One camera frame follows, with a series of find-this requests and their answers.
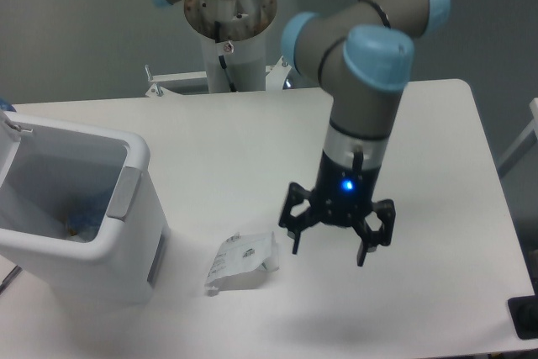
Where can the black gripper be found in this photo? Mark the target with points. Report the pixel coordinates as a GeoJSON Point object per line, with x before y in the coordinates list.
{"type": "Point", "coordinates": [342, 197]}

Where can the white paper package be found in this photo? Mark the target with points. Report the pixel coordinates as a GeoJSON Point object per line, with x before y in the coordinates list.
{"type": "Point", "coordinates": [242, 254]}

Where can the clear plastic water bottle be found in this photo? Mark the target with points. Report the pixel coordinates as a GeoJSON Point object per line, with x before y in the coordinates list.
{"type": "Point", "coordinates": [84, 220]}

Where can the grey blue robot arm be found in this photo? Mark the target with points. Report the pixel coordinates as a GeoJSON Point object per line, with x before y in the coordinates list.
{"type": "Point", "coordinates": [362, 57]}

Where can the white plastic trash can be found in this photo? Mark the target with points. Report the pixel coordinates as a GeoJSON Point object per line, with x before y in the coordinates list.
{"type": "Point", "coordinates": [48, 167]}

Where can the black object at table edge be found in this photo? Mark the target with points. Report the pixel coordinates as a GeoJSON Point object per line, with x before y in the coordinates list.
{"type": "Point", "coordinates": [523, 311]}

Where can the blue object at left edge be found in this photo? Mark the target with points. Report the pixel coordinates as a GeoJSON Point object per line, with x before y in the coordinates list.
{"type": "Point", "coordinates": [6, 106]}

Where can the white metal base frame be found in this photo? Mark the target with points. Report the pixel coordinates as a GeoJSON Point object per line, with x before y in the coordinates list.
{"type": "Point", "coordinates": [278, 77]}

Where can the white frame at right edge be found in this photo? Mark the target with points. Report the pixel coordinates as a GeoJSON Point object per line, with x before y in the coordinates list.
{"type": "Point", "coordinates": [522, 144]}

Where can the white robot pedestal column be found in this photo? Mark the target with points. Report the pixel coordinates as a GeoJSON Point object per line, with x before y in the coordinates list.
{"type": "Point", "coordinates": [232, 34]}

